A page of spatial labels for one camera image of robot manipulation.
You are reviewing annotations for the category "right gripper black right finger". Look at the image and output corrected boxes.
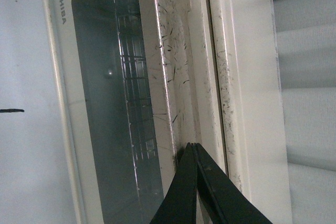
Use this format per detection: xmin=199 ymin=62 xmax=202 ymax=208
xmin=194 ymin=143 xmax=271 ymax=223

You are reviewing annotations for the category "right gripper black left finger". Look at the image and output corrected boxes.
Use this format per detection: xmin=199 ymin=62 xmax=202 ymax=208
xmin=151 ymin=143 xmax=197 ymax=224

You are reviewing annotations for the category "cream glass oven door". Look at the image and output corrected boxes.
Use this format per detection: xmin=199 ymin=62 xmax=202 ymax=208
xmin=43 ymin=0 xmax=225 ymax=223

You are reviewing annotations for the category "cream Toshiba toaster oven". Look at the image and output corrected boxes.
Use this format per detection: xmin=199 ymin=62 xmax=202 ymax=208
xmin=36 ymin=0 xmax=293 ymax=224

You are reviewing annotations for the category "grey-white curtain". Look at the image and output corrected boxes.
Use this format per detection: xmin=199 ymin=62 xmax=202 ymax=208
xmin=273 ymin=0 xmax=335 ymax=223

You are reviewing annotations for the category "wire oven rack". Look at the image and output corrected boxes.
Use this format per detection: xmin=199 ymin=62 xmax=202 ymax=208
xmin=114 ymin=0 xmax=162 ymax=194

